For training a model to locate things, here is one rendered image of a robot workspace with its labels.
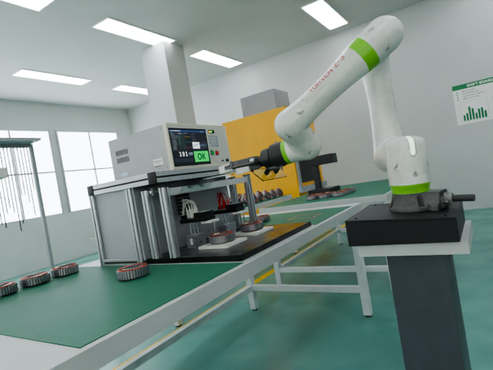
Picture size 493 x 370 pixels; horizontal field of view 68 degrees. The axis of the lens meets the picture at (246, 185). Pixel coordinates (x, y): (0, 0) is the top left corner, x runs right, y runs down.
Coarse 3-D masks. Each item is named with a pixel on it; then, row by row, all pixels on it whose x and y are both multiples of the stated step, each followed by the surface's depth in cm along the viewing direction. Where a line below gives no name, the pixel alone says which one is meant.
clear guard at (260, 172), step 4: (260, 168) 172; (264, 168) 174; (248, 172) 182; (252, 172) 163; (256, 172) 165; (260, 172) 167; (272, 172) 175; (280, 172) 181; (216, 176) 174; (220, 176) 174; (224, 176) 191; (260, 176) 163; (264, 176) 165; (268, 176) 167; (272, 176) 170; (276, 176) 173; (280, 176) 176; (284, 176) 178; (264, 180) 161; (268, 180) 165
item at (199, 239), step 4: (204, 232) 165; (188, 236) 161; (192, 236) 160; (196, 236) 160; (200, 236) 163; (204, 236) 165; (188, 240) 161; (196, 240) 160; (200, 240) 163; (204, 240) 165; (188, 244) 162; (196, 244) 160; (200, 244) 162
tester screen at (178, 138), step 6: (174, 132) 159; (180, 132) 163; (186, 132) 166; (192, 132) 169; (198, 132) 173; (204, 132) 177; (174, 138) 158; (180, 138) 162; (186, 138) 165; (192, 138) 169; (198, 138) 172; (204, 138) 176; (174, 144) 158; (180, 144) 162; (186, 144) 165; (174, 150) 157; (180, 150) 161; (186, 150) 164; (192, 150) 168; (198, 150) 171; (204, 150) 175; (174, 156) 157; (186, 156) 164; (192, 156) 167; (180, 162) 160; (186, 162) 163; (192, 162) 166; (198, 162) 170
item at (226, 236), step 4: (220, 232) 160; (224, 232) 159; (228, 232) 158; (232, 232) 154; (208, 236) 155; (212, 236) 152; (216, 236) 151; (220, 236) 150; (224, 236) 151; (228, 236) 152; (232, 236) 153; (212, 240) 152; (216, 240) 151; (220, 240) 150; (224, 240) 151; (228, 240) 151; (232, 240) 153
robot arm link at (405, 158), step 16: (384, 144) 131; (400, 144) 120; (416, 144) 119; (384, 160) 129; (400, 160) 121; (416, 160) 119; (400, 176) 121; (416, 176) 119; (400, 192) 123; (416, 192) 120
